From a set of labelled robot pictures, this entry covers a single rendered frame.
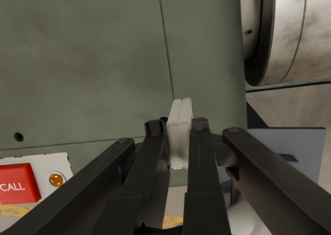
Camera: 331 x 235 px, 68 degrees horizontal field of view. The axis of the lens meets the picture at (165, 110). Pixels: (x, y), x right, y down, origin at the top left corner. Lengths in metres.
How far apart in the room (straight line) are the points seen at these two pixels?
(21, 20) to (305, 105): 1.61
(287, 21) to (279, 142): 0.63
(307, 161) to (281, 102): 0.77
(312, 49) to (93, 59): 0.28
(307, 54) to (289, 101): 1.34
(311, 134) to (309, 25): 0.63
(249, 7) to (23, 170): 0.38
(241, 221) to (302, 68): 0.47
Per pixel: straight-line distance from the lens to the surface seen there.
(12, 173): 0.42
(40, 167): 0.40
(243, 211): 0.77
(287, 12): 0.34
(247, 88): 1.05
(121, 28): 0.30
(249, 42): 0.40
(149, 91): 0.30
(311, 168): 1.00
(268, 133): 0.90
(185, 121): 0.15
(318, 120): 1.82
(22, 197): 0.43
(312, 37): 0.36
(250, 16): 0.37
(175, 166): 0.16
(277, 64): 0.38
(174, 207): 1.97
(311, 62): 0.39
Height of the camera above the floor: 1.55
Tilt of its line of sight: 72 degrees down
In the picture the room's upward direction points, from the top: 160 degrees counter-clockwise
